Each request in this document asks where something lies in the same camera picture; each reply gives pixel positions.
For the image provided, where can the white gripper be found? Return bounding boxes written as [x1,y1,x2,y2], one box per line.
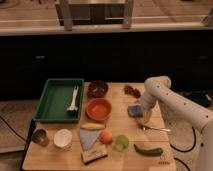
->
[140,92,157,123]

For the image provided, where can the blue sponge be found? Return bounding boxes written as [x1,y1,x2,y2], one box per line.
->
[127,105,143,117]

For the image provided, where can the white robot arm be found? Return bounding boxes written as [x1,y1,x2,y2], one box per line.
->
[141,76,213,171]

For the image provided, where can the green plastic cup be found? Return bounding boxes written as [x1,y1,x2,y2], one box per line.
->
[114,135,129,152]

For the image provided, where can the metal cup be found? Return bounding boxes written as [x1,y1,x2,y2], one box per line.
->
[32,129,49,147]

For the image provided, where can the metal fork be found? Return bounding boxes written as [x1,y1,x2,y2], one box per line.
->
[138,124,171,132]

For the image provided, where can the dried red berries pile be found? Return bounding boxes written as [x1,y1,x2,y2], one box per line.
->
[124,85,141,98]

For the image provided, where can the green chili pepper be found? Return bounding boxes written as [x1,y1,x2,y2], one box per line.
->
[134,145,163,157]

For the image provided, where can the orange peach fruit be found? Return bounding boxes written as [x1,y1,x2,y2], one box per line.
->
[100,130,113,144]

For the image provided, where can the orange bowl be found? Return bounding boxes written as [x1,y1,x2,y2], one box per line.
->
[85,98,112,122]

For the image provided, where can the dark purple bowl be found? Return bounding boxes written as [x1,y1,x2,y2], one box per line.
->
[87,80,108,98]

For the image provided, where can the wooden block brush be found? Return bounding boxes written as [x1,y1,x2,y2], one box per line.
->
[81,145,108,165]

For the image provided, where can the grey-blue triangular cloth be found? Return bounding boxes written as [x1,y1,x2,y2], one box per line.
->
[79,129,101,151]

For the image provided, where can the white dish brush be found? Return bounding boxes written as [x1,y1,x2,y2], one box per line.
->
[67,86,78,112]

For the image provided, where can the green plastic tray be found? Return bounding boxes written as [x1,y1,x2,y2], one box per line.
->
[34,78,84,123]

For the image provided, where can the black power cable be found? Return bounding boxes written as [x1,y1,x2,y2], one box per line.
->
[169,126,198,171]

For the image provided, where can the white frame stand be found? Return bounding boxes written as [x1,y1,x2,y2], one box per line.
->
[55,0,134,31]

